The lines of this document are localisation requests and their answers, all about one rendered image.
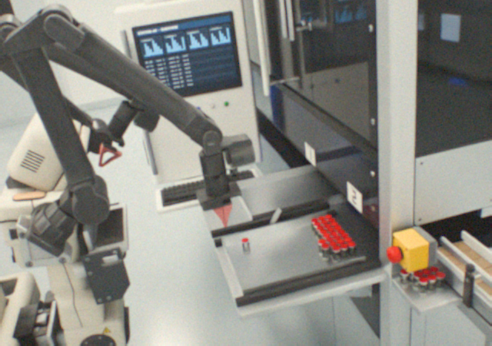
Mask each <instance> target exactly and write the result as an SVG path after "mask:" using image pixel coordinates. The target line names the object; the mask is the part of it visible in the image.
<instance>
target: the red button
mask: <svg viewBox="0 0 492 346"><path fill-rule="evenodd" d="M387 257H388V259H389V260H390V262H392V264H393V263H397V262H400V261H401V253H400V251H399V249H398V248H397V247H396V246H391V247H389V248H388V249H387Z"/></svg>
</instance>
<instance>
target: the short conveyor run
mask: <svg viewBox="0 0 492 346"><path fill-rule="evenodd" d="M461 237H462V238H463V241H460V242H458V243H454V244H451V243H450V242H449V241H448V240H447V239H446V238H445V237H441V238H440V244H441V245H442V246H443V248H438V249H437V261H436V264H435V263H434V265H433V266H434V267H437V268H438V271H441V272H443V273H444V283H445V285H446V286H448V287H449V288H451V289H452V290H453V291H454V292H455V293H456V294H457V295H458V296H459V297H460V304H459V305H455V306H457V307H458V308H459V309H460V310H461V312H462V313H463V314H464V315H465V316H466V317H467V318H468V319H469V320H470V321H471V322H472V323H473V324H474V325H475V326H476V327H477V328H478V329H479V330H480V331H481V332H482V333H483V334H484V335H485V336H486V337H487V338H488V339H489V340H490V341H491V342H492V251H491V250H490V249H489V248H487V247H486V246H484V245H483V244H481V243H480V242H479V241H477V240H476V239H475V238H473V237H472V236H470V235H469V234H468V233H467V232H465V231H462V233H461Z"/></svg>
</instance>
